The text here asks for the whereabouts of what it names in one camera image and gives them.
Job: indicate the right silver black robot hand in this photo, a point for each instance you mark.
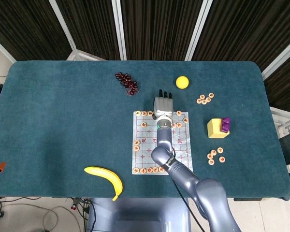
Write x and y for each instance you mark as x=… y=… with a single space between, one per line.
x=163 y=106

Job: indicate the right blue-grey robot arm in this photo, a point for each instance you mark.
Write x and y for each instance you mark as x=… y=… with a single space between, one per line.
x=207 y=191

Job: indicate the round wooden chess piece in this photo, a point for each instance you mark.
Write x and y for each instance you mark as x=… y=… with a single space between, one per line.
x=155 y=169
x=144 y=113
x=149 y=170
x=136 y=148
x=211 y=162
x=137 y=112
x=213 y=152
x=185 y=120
x=161 y=169
x=136 y=142
x=220 y=150
x=209 y=155
x=142 y=170
x=210 y=95
x=144 y=124
x=179 y=112
x=222 y=159
x=208 y=99
x=174 y=125
x=179 y=124
x=136 y=170
x=150 y=113
x=199 y=101
x=202 y=96
x=204 y=102

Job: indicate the yellow ball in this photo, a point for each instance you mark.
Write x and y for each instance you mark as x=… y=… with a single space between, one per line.
x=182 y=82

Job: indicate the dark red grape bunch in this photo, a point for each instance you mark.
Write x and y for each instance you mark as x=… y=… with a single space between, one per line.
x=126 y=81

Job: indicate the white chinese chess board sheet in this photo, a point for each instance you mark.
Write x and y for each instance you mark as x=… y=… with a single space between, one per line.
x=147 y=157

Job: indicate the yellow block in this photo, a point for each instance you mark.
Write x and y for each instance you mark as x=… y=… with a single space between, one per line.
x=215 y=130

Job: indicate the dark white-framed partition panel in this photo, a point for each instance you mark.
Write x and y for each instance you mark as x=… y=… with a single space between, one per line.
x=285 y=84
x=26 y=24
x=159 y=24
x=91 y=24
x=244 y=24

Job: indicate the yellow banana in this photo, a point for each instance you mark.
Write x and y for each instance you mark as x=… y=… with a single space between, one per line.
x=111 y=176

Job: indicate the teal table cloth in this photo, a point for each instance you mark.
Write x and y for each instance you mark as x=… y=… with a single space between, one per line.
x=62 y=120

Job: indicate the blue-grey robot torso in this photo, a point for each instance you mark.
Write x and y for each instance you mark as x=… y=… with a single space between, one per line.
x=137 y=212

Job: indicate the white metal rack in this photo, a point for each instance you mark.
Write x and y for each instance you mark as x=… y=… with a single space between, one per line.
x=284 y=118

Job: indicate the black table control box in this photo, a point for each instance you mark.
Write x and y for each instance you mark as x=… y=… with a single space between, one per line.
x=247 y=199

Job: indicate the red plug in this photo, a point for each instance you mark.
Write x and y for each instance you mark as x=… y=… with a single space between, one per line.
x=73 y=206

